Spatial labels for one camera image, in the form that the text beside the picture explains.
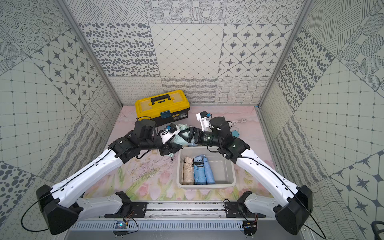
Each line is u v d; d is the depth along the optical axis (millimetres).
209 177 798
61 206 387
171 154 682
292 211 366
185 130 614
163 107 987
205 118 634
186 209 762
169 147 616
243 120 1084
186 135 628
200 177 799
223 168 877
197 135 594
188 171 818
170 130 584
